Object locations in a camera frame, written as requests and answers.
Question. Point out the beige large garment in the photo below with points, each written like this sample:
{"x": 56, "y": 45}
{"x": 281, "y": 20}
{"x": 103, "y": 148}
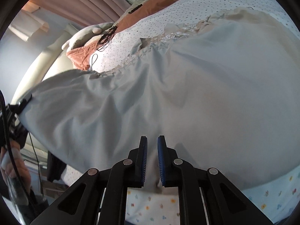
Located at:
{"x": 224, "y": 94}

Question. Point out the beige plush toy pillow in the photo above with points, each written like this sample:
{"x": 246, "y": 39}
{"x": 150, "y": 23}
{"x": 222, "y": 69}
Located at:
{"x": 85, "y": 34}

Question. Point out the white floral dotted bedsheet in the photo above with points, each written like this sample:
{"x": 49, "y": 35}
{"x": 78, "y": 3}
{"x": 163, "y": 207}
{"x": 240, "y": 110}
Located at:
{"x": 158, "y": 206}

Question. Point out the rust orange quilt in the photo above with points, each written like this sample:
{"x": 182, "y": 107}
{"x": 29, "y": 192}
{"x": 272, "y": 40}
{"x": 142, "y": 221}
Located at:
{"x": 80, "y": 56}

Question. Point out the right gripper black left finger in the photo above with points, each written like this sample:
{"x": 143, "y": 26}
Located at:
{"x": 99, "y": 197}

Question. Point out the pink curtain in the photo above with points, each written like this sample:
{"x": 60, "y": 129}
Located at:
{"x": 85, "y": 12}

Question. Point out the small black remote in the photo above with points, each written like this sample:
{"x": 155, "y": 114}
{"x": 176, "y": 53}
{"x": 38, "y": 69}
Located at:
{"x": 135, "y": 9}

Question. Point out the cream padded headboard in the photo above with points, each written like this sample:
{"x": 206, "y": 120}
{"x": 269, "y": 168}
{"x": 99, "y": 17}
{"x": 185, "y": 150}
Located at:
{"x": 51, "y": 61}

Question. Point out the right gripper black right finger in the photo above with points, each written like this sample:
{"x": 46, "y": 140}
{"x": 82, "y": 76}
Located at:
{"x": 205, "y": 196}

